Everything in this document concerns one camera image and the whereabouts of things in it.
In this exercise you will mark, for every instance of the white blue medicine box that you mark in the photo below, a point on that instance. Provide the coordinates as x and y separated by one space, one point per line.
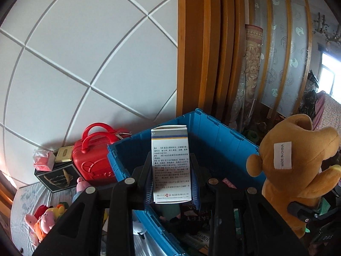
171 164

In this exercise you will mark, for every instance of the rolled patterned carpet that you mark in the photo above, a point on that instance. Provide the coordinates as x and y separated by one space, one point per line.
243 103

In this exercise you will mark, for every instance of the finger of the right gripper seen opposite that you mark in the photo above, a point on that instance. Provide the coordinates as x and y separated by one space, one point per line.
321 224

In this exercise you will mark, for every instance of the black gift box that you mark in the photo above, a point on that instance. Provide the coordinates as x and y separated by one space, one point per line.
62 177

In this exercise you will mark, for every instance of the pink tissue pack on box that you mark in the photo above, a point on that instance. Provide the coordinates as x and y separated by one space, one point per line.
43 160

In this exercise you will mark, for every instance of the small gold box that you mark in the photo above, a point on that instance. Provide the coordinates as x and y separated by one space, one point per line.
64 154

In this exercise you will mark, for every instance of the pink pig plush orange dress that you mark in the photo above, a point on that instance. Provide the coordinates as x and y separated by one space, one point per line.
43 220

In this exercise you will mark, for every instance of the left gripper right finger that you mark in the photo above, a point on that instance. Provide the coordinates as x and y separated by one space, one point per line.
241 221

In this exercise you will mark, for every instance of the brown bear plush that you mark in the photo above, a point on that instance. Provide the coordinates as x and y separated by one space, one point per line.
291 155

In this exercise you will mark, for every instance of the red hard-shell handbag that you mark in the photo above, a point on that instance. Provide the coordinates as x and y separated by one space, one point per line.
89 154

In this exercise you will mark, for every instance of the blue dress pig plush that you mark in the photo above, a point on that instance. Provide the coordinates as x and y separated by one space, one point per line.
80 187

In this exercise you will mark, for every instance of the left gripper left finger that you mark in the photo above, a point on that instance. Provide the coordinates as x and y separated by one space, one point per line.
79 231

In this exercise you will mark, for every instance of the blue plastic storage crate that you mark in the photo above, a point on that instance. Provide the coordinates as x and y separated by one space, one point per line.
217 147

